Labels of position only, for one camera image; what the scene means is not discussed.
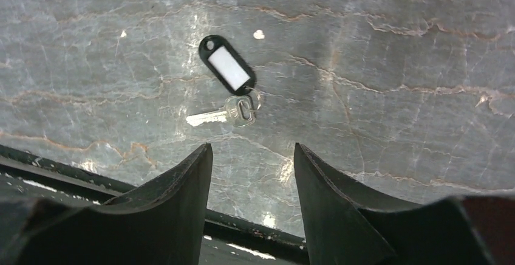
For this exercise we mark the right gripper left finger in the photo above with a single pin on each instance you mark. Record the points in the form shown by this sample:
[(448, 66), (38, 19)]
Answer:
[(159, 222)]

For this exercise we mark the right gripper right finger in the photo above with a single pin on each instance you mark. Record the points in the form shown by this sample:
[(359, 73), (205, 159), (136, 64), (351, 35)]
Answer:
[(347, 222)]

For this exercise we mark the black key tag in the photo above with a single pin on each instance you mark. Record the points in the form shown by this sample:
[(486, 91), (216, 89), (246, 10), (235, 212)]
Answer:
[(239, 109)]

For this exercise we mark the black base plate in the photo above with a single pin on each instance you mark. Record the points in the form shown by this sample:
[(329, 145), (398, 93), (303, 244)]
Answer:
[(226, 239)]

